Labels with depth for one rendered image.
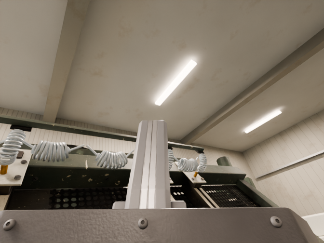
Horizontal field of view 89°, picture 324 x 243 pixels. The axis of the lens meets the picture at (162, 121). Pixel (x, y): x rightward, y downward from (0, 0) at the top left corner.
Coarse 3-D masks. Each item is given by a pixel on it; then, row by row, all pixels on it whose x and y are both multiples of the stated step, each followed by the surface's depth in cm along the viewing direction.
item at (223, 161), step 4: (224, 156) 479; (216, 160) 486; (220, 160) 473; (224, 160) 469; (228, 160) 471; (220, 164) 470; (224, 164) 463; (228, 164) 461; (248, 180) 412; (252, 184) 411
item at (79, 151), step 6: (0, 144) 93; (24, 144) 99; (36, 144) 103; (42, 150) 103; (72, 150) 113; (78, 150) 115; (84, 150) 118; (90, 150) 120; (96, 150) 123; (102, 150) 125; (132, 156) 137
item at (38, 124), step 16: (48, 128) 54; (64, 128) 56; (80, 128) 60; (48, 144) 51; (64, 144) 54; (176, 144) 84; (48, 160) 51; (96, 160) 60; (112, 160) 60; (176, 160) 82; (192, 160) 86
